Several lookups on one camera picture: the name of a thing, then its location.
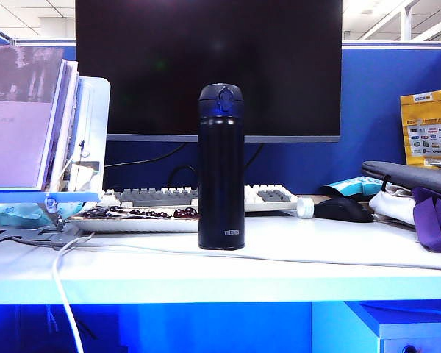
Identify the yellow paper bag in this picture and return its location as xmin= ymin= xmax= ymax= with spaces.
xmin=399 ymin=88 xmax=441 ymax=169

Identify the white grey mechanical keyboard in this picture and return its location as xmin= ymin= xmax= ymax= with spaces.
xmin=101 ymin=184 xmax=298 ymax=213

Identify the looped black monitor cable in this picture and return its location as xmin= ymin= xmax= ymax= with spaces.
xmin=168 ymin=164 xmax=199 ymax=192

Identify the grey metal stand base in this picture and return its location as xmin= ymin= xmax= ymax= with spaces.
xmin=0 ymin=215 xmax=96 ymax=248

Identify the purple fabric strap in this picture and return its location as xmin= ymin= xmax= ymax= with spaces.
xmin=412 ymin=187 xmax=441 ymax=253

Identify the white metal frame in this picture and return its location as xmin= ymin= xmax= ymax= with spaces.
xmin=362 ymin=0 xmax=441 ymax=42

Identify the grey laptop sleeve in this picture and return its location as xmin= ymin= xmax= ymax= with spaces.
xmin=361 ymin=160 xmax=441 ymax=199

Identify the black computer mouse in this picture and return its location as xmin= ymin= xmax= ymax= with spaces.
xmin=313 ymin=197 xmax=375 ymax=224

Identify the teal snack packet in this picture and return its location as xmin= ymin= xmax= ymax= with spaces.
xmin=320 ymin=175 xmax=385 ymax=198

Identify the white oblong tray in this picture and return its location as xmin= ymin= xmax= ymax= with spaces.
xmin=68 ymin=211 xmax=199 ymax=233

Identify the black computer monitor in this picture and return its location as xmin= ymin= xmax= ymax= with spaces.
xmin=74 ymin=0 xmax=343 ymax=144

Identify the white cable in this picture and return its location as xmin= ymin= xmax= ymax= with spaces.
xmin=53 ymin=232 xmax=96 ymax=353

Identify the black thermos flask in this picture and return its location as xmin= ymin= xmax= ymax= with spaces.
xmin=197 ymin=83 xmax=245 ymax=252

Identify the white tape roll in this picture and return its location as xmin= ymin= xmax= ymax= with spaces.
xmin=296 ymin=197 xmax=313 ymax=220

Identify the dark red bead bracelet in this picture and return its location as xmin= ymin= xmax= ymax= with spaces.
xmin=81 ymin=206 xmax=198 ymax=221

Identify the thin grey cable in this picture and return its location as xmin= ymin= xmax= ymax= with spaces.
xmin=73 ymin=242 xmax=441 ymax=272

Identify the blue office partition panel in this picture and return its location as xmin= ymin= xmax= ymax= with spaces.
xmin=16 ymin=39 xmax=441 ymax=196

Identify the white cloth bag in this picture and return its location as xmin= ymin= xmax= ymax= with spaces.
xmin=368 ymin=185 xmax=418 ymax=226

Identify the long black monitor cable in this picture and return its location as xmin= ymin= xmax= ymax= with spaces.
xmin=104 ymin=142 xmax=187 ymax=169

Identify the white drawer cabinet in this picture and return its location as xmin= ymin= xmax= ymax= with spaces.
xmin=312 ymin=301 xmax=441 ymax=353

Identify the teal plastic pack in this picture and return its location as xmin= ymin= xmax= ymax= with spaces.
xmin=0 ymin=203 xmax=82 ymax=229

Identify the purple cover book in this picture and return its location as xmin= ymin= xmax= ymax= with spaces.
xmin=0 ymin=44 xmax=80 ymax=192

